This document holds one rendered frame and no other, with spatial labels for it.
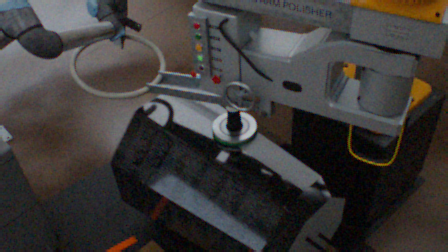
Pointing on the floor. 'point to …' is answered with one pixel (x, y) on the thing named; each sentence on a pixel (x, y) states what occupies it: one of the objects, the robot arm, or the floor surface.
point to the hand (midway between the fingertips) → (123, 44)
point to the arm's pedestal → (21, 210)
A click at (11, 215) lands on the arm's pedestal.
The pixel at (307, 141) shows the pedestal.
